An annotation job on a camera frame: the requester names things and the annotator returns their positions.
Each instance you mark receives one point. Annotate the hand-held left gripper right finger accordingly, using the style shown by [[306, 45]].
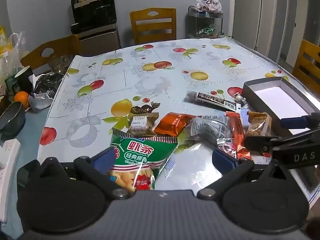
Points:
[[223, 160]]

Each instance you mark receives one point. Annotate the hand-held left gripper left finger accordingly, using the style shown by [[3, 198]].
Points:
[[103, 159]]

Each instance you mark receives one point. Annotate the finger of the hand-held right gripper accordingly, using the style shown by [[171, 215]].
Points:
[[260, 143], [292, 123]]

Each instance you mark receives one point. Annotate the small pink candy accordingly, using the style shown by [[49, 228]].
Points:
[[226, 146]]

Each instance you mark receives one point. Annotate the clear bag of brown snacks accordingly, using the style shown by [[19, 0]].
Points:
[[258, 125]]

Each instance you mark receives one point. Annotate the long orange bar packet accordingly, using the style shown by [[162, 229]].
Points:
[[237, 135]]

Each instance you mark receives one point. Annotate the grey cardboard box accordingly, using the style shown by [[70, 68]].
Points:
[[277, 97]]

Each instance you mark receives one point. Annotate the clear packet with white print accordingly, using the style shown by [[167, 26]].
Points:
[[208, 127]]

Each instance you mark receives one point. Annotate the green shrimp chips bag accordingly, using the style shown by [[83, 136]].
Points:
[[142, 155]]

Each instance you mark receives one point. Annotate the silver foil candy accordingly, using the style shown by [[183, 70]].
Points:
[[240, 98]]

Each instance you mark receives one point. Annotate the brown packet with white label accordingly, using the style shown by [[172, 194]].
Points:
[[140, 125]]

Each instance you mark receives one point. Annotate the black and white tube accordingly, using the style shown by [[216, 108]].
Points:
[[210, 100]]

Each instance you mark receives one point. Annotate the orange snack packet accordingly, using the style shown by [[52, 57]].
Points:
[[173, 123]]

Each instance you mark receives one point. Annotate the dark brown candy wrapper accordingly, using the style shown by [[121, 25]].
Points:
[[143, 108]]

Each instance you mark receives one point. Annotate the wooden chair with dark cutout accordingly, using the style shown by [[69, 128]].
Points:
[[308, 62]]

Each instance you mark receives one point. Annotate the white room door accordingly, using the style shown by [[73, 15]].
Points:
[[298, 42]]

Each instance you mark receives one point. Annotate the crumpled black foil bag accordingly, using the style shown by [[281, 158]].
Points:
[[46, 90]]

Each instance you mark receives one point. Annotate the fruit printed plastic tablecloth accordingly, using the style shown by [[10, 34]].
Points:
[[160, 85]]

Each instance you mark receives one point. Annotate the white power strip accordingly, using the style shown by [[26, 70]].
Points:
[[7, 170]]

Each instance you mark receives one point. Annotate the dark bowl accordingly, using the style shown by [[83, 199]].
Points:
[[12, 120]]

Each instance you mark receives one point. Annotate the orange fruit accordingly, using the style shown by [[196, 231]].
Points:
[[21, 98]]

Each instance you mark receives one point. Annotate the glass bowl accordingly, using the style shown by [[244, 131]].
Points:
[[59, 63]]

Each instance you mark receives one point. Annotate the black paper cup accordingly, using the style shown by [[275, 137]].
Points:
[[23, 78]]

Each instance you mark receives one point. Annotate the wooden chair with round cutout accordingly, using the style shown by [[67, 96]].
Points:
[[60, 51]]

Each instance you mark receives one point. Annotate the grey room door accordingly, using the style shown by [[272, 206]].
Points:
[[247, 10]]

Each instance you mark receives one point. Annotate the glass fish tank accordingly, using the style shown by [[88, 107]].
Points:
[[205, 22]]

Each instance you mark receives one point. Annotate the black water dispenser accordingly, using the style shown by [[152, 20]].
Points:
[[95, 20]]

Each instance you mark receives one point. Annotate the clear plastic bag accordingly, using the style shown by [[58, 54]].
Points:
[[16, 47]]

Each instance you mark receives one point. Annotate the wooden chair with oval cutout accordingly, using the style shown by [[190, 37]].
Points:
[[152, 23]]

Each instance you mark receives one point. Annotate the white plastic bag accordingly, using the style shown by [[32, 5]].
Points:
[[209, 3]]

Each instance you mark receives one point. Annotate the yellow bag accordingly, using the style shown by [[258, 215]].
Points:
[[3, 40]]

